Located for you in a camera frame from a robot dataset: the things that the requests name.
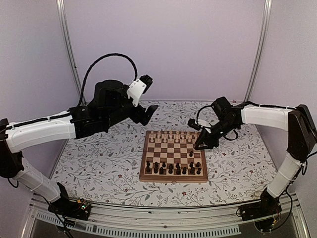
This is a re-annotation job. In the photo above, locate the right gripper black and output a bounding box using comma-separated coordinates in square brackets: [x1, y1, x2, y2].
[195, 119, 238, 150]

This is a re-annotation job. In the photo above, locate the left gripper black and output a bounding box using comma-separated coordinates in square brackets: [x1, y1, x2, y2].
[104, 98, 158, 129]

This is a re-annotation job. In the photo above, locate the wooden chess board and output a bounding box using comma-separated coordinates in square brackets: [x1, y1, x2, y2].
[139, 131, 208, 183]

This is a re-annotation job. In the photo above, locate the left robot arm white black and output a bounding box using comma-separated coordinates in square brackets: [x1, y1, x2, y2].
[0, 75, 157, 215]

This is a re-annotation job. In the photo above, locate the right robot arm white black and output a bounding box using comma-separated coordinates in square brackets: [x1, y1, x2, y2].
[188, 97, 317, 216]

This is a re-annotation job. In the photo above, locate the row of white pieces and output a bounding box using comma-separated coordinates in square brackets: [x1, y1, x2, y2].
[148, 130, 200, 143]

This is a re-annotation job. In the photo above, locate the floral patterned table mat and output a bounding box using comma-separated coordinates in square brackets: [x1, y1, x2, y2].
[48, 100, 283, 208]

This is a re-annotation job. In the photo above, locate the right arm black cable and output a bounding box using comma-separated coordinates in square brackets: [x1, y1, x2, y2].
[195, 105, 240, 141]

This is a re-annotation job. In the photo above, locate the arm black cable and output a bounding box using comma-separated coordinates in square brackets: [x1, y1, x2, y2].
[78, 53, 138, 107]
[195, 105, 240, 141]

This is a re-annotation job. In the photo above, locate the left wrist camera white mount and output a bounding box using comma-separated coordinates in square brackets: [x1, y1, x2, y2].
[127, 75, 153, 107]

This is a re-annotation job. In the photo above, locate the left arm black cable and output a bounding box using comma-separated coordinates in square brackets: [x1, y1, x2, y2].
[78, 53, 138, 107]

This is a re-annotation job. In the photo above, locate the right aluminium frame post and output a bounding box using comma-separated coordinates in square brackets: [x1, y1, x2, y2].
[244, 0, 272, 102]

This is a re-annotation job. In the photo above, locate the aluminium frame post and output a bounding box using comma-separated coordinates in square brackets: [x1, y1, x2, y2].
[56, 0, 86, 105]
[244, 0, 272, 102]

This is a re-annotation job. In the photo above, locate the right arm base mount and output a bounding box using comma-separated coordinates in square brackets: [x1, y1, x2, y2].
[236, 189, 282, 233]

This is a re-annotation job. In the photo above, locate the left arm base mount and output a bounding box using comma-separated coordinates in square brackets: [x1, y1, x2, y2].
[48, 197, 91, 221]

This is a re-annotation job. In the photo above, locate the front aluminium rail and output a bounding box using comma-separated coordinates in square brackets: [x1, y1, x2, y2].
[22, 194, 312, 238]

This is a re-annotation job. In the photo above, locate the left aluminium frame post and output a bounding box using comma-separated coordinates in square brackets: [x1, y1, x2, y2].
[56, 0, 86, 105]

